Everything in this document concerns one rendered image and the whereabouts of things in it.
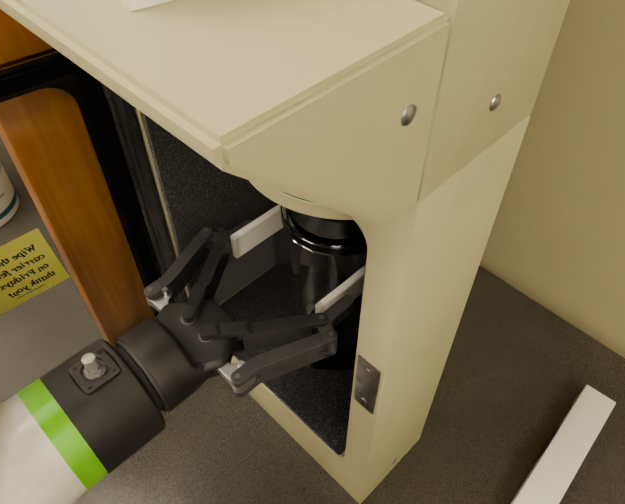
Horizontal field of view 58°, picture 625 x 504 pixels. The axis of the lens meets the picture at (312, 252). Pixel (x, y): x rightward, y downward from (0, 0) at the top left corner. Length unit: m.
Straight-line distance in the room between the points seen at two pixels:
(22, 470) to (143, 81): 0.31
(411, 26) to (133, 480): 0.62
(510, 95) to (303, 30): 0.14
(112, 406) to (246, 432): 0.31
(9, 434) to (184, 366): 0.13
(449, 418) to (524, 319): 0.20
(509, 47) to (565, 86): 0.45
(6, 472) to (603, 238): 0.70
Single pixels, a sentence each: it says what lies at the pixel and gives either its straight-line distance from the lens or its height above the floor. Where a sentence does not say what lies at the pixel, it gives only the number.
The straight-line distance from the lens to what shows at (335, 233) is 0.50.
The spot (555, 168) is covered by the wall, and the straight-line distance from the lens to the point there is 0.79.
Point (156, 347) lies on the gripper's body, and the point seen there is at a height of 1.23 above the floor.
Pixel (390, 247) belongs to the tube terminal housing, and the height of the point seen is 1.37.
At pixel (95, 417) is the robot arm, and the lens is 0.45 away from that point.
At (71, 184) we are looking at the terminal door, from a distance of 0.56.
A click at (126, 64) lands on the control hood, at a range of 0.21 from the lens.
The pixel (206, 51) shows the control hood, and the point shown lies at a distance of 0.21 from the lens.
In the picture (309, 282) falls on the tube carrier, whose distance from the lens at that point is 0.56.
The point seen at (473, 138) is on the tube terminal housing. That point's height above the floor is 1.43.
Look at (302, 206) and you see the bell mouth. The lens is 0.41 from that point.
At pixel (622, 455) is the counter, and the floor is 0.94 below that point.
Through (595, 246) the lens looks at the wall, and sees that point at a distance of 0.83.
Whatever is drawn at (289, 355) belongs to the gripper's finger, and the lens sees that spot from 0.47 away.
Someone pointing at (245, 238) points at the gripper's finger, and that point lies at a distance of 0.57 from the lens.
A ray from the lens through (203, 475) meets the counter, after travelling 0.72.
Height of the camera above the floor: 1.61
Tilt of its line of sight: 48 degrees down
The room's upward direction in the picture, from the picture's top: straight up
